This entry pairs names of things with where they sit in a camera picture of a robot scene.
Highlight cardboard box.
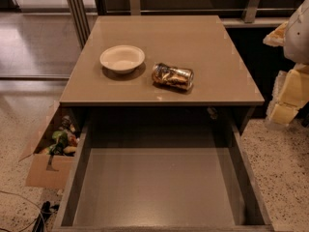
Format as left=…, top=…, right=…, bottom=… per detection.
left=19, top=101, right=74, bottom=189

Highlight metal railing frame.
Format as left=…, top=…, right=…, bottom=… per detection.
left=67, top=0, right=304, bottom=44

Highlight white paper bowl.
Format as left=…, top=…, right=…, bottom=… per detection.
left=99, top=45, right=145, bottom=74

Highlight snack items in box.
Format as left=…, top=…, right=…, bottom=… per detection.
left=40, top=115, right=79, bottom=157

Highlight grey cabinet with top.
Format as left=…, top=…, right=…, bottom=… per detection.
left=60, top=15, right=264, bottom=131

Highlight open grey top drawer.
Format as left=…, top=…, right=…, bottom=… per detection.
left=53, top=115, right=274, bottom=232

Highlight black cables on floor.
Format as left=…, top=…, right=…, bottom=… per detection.
left=0, top=189, right=61, bottom=232

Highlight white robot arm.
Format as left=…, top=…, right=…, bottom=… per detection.
left=263, top=0, right=309, bottom=127

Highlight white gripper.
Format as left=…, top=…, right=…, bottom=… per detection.
left=263, top=21, right=309, bottom=126

